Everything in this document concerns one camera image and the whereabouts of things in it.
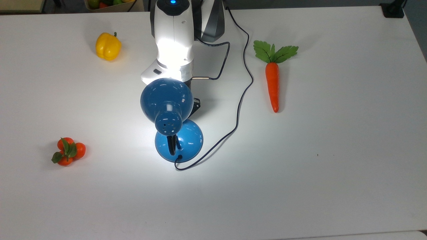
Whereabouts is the blue desk lamp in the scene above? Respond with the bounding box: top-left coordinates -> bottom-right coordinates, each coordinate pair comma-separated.
140,78 -> 204,163

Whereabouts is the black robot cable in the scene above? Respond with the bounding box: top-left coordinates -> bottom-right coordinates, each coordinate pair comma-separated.
192,37 -> 231,81

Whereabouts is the yellow toy bell pepper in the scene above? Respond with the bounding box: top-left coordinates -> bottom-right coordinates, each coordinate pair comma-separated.
95,32 -> 122,61

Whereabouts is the thin black lamp cable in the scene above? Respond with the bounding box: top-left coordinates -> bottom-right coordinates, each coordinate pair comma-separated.
174,6 -> 254,171

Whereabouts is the black table clamp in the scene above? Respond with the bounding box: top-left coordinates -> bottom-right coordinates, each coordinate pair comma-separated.
380,0 -> 408,18

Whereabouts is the toy orange cluster with leaves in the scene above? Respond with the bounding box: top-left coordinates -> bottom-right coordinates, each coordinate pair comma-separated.
51,137 -> 86,166

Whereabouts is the bowl of toy fruit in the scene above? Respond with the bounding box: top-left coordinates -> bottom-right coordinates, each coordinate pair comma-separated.
84,0 -> 137,12

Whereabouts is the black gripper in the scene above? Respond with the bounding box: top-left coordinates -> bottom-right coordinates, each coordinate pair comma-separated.
190,98 -> 201,117

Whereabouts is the orange toy carrot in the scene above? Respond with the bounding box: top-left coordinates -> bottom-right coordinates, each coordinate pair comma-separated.
253,40 -> 299,113

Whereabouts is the wooden furniture edge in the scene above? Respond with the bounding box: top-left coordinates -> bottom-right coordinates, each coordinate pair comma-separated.
0,0 -> 46,13

